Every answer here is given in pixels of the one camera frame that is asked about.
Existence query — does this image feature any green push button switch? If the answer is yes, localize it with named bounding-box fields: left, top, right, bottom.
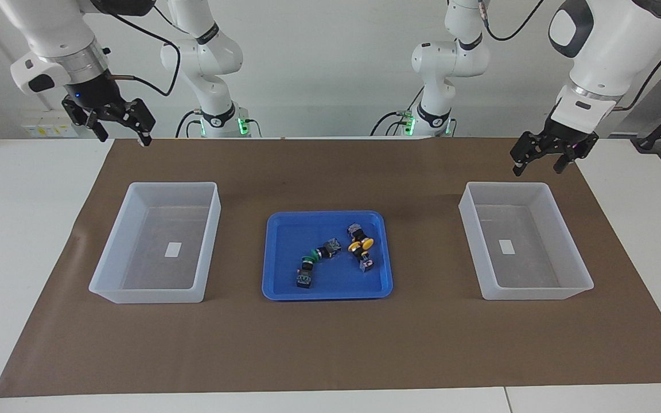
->
left=309, top=238, right=343, bottom=262
left=296, top=255, right=318, bottom=289

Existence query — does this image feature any brown table mat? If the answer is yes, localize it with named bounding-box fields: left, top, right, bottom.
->
left=0, top=138, right=661, bottom=398

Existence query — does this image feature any yellow push button switch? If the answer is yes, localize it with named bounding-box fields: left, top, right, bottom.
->
left=347, top=223, right=375, bottom=251
left=348, top=241, right=375, bottom=274

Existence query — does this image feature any black base cable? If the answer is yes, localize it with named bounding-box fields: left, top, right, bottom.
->
left=176, top=109, right=202, bottom=138
left=371, top=86, right=423, bottom=137

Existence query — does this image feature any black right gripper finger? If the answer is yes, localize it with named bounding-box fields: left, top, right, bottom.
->
left=126, top=99, right=156, bottom=147
left=87, top=109, right=108, bottom=142

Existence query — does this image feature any translucent white plastic box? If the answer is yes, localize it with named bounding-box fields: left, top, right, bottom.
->
left=458, top=182, right=594, bottom=301
left=88, top=182, right=221, bottom=304

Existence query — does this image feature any blue plastic tray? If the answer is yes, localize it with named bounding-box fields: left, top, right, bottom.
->
left=262, top=211, right=394, bottom=301

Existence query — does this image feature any white wall socket strip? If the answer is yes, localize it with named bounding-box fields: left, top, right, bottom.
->
left=22, top=109, right=76, bottom=138

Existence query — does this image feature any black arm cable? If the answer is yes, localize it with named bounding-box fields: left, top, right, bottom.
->
left=98, top=6, right=182, bottom=97
left=477, top=0, right=661, bottom=112

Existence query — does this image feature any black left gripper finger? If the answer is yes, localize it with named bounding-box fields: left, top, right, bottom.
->
left=510, top=133, right=543, bottom=177
left=553, top=148, right=581, bottom=174

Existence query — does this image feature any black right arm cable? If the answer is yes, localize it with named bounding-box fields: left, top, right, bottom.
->
left=98, top=6, right=182, bottom=97

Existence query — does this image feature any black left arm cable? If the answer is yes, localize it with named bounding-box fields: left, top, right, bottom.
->
left=477, top=0, right=661, bottom=112

